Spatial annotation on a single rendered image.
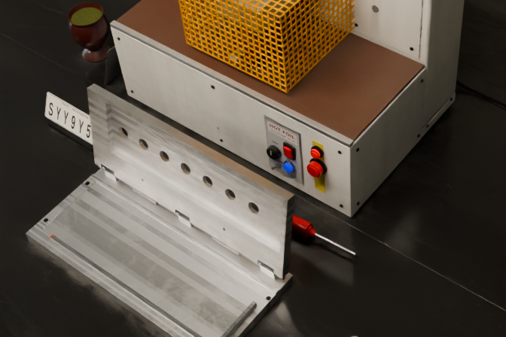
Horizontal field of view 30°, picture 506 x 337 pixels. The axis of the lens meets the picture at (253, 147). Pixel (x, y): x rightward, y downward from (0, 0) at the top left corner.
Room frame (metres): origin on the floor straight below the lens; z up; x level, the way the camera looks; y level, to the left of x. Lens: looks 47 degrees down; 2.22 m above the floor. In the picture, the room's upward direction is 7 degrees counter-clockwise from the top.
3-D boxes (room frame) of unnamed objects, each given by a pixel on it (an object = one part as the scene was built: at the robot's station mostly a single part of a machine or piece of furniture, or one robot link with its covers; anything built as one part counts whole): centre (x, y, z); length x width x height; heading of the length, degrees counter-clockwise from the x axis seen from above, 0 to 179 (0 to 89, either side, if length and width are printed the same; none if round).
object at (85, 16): (1.55, 0.31, 0.96); 0.09 x 0.09 x 0.11
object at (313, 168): (1.05, -0.10, 1.01); 0.03 x 0.02 x 0.03; 46
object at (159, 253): (0.98, 0.19, 0.92); 0.44 x 0.21 x 0.04; 46
